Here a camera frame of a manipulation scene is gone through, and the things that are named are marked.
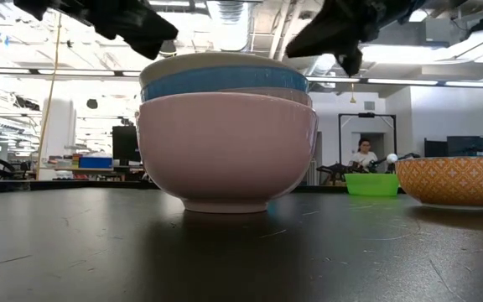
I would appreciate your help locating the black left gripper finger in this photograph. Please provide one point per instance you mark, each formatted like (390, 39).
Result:
(141, 25)
(149, 50)

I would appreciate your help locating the black background robot arm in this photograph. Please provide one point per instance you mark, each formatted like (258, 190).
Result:
(333, 170)

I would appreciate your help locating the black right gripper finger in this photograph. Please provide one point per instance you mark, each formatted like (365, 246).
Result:
(350, 63)
(329, 33)

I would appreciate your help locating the small dark monitor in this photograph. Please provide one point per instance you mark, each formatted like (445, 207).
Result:
(435, 149)

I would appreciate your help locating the person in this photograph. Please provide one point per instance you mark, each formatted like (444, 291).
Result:
(364, 155)

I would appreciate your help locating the blue bowl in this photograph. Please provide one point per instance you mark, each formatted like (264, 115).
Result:
(224, 81)

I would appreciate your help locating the wide dark monitor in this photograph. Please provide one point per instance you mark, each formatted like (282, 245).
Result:
(467, 146)

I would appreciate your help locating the black metal frame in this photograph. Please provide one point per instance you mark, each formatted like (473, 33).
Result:
(367, 116)

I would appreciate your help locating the orange patterned bowl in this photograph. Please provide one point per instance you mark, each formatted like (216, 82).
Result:
(455, 180)

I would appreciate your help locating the white bowl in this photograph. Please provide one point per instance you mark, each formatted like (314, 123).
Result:
(212, 63)

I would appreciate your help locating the blue storage crate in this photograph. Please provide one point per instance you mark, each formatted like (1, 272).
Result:
(95, 162)

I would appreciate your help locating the large pink ceramic bowl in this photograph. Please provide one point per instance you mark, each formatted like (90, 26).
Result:
(224, 155)

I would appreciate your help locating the grey wall vent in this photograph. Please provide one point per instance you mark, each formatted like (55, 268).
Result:
(369, 105)

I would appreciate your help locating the white ball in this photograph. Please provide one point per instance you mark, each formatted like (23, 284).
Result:
(392, 158)

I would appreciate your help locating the ribbed ceiling duct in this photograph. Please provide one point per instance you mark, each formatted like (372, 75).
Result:
(231, 21)

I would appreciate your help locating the green plastic bowl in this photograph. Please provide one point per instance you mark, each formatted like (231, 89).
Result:
(371, 184)

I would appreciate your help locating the black computer monitor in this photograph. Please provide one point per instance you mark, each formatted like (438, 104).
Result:
(125, 141)

